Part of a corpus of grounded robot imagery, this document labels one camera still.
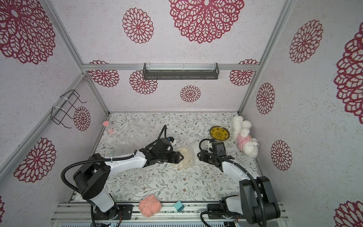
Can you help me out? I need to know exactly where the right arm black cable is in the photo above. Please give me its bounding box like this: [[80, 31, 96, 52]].
[[198, 138, 268, 227]]

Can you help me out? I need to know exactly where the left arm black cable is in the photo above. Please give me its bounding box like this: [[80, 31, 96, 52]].
[[60, 124, 168, 227]]

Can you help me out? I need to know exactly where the aluminium front rail frame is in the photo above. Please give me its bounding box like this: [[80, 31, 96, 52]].
[[50, 201, 290, 225]]

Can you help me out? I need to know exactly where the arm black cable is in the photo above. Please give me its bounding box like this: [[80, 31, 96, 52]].
[[198, 138, 268, 227], [60, 124, 168, 227]]

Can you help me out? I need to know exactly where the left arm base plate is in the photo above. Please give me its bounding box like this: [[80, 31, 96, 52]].
[[92, 204, 134, 220]]

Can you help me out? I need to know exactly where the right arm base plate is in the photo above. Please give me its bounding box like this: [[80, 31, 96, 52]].
[[207, 203, 244, 219]]

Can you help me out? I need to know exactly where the black wall shelf rail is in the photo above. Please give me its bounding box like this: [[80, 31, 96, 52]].
[[142, 63, 220, 80]]

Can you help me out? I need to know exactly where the bubble-wrapped plate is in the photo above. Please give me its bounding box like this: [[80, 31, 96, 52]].
[[176, 147, 195, 169], [209, 125, 230, 141]]

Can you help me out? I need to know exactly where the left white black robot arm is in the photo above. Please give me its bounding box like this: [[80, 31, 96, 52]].
[[73, 138, 184, 213]]

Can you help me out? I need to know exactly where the black wire wall rack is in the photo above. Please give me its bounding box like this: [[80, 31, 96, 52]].
[[50, 89, 87, 129]]

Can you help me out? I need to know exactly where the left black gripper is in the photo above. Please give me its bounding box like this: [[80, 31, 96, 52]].
[[158, 151, 184, 163]]

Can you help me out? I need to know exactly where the teal small cube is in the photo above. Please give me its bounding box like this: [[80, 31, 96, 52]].
[[174, 201, 184, 212]]

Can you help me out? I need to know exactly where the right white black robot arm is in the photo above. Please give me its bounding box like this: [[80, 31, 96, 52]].
[[197, 139, 281, 227]]

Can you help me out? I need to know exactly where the white plush poodle pink shirt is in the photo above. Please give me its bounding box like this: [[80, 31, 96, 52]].
[[232, 115, 259, 159]]

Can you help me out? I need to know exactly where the pink fluffy ball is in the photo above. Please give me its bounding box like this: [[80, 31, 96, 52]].
[[138, 195, 162, 218]]

